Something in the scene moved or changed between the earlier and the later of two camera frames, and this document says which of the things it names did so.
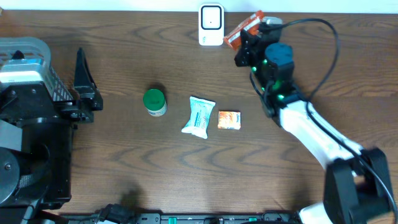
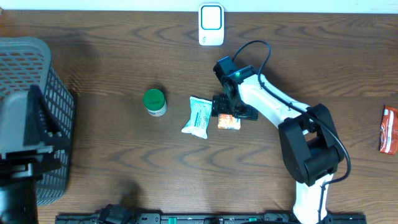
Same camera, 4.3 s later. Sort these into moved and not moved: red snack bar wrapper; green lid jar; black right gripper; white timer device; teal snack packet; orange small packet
Moved: red snack bar wrapper; black right gripper
Not moved: white timer device; green lid jar; teal snack packet; orange small packet
